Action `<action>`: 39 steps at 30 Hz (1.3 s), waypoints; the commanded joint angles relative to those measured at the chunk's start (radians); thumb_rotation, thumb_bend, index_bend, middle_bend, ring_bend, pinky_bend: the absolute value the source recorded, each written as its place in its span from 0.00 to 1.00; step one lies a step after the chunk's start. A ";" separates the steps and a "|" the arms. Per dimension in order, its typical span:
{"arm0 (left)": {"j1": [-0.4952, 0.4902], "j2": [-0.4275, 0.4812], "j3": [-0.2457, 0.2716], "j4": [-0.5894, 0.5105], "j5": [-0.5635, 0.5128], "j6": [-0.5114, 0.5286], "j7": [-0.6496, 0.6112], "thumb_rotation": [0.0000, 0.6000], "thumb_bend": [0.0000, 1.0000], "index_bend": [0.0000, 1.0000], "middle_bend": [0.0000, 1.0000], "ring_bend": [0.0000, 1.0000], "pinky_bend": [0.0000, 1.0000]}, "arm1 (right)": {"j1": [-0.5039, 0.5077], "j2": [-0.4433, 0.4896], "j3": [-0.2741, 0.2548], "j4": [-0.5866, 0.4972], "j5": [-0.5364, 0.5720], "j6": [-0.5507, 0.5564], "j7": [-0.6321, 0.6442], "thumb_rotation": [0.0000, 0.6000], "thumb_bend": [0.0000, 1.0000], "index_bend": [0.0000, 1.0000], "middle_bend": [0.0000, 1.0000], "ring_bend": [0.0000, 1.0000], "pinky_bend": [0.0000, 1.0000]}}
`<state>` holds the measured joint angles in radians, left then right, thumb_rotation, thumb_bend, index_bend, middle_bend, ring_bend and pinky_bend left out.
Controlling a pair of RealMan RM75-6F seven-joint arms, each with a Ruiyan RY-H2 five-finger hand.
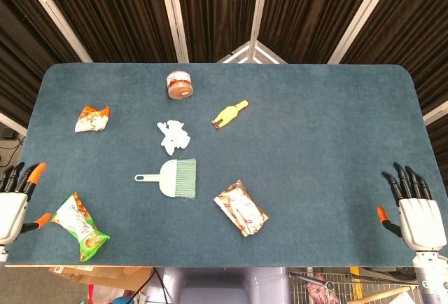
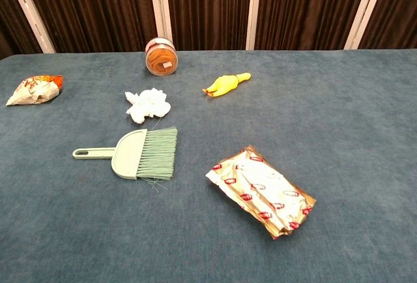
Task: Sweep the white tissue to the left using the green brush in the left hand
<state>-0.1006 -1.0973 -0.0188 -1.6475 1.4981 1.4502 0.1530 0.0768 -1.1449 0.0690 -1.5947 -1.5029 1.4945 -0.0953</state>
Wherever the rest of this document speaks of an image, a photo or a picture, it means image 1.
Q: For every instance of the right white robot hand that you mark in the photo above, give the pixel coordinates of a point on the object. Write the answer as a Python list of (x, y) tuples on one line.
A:
[(421, 223)]

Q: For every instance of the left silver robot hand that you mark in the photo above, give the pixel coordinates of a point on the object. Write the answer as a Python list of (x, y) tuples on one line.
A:
[(12, 213)]

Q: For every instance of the mint green hand brush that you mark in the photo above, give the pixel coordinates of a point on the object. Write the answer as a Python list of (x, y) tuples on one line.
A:
[(171, 178)]

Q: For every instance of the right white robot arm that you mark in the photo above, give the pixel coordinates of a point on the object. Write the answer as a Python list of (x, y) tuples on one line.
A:
[(430, 276)]

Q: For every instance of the green snack bag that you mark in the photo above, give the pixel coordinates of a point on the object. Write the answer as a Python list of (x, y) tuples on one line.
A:
[(80, 227)]

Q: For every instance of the wooden stick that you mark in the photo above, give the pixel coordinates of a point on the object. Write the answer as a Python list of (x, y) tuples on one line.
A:
[(388, 293)]

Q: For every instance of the brown cardboard box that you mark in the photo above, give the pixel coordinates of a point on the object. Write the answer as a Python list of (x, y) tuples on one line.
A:
[(105, 276)]

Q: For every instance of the orange white crumpled snack bag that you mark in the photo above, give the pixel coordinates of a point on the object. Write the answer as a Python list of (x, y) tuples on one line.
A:
[(91, 120)]

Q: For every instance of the red patterned bag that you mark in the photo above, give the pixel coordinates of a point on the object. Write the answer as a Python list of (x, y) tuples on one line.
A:
[(316, 290)]

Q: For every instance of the blue felt table cover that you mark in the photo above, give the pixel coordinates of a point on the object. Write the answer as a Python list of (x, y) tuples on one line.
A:
[(315, 143)]

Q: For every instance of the gold white snack pack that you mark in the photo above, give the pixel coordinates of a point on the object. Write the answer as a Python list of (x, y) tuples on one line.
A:
[(241, 211)]

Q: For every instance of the clear jar of rubber bands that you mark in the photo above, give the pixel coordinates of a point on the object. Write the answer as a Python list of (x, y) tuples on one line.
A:
[(179, 88)]

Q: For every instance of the lavender robot torso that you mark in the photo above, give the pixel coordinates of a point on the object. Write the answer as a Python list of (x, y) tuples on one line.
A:
[(217, 283)]

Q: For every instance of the yellow rubber chicken toy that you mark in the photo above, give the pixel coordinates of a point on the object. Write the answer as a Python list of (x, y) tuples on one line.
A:
[(229, 113)]

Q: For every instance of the dark brown curtain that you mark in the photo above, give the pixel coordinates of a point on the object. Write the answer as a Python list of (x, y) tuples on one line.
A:
[(122, 10)]

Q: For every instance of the white partition frame rail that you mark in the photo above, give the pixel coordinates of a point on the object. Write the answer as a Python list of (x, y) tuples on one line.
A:
[(435, 112), (12, 123)]

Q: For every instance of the white partition frame post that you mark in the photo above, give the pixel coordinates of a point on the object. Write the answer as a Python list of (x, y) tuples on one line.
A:
[(360, 17), (52, 8), (173, 13), (259, 10)]

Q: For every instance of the white triangular frame base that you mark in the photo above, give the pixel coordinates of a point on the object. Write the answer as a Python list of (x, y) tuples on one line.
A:
[(232, 53)]

